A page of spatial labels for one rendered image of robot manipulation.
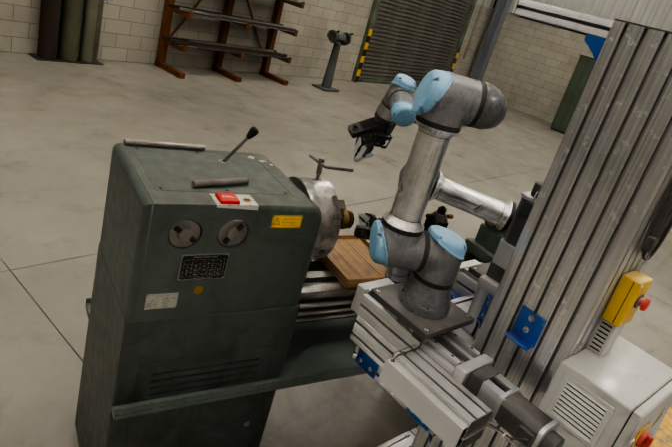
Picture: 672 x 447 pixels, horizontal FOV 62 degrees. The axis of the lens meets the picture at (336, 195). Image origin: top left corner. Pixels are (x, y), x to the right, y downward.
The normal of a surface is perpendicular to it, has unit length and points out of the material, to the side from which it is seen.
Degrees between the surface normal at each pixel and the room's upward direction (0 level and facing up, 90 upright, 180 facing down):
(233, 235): 90
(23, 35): 90
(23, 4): 90
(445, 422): 90
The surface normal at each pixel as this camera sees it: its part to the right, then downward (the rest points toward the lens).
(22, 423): 0.26, -0.90
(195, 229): 0.49, 0.43
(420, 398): -0.73, 0.04
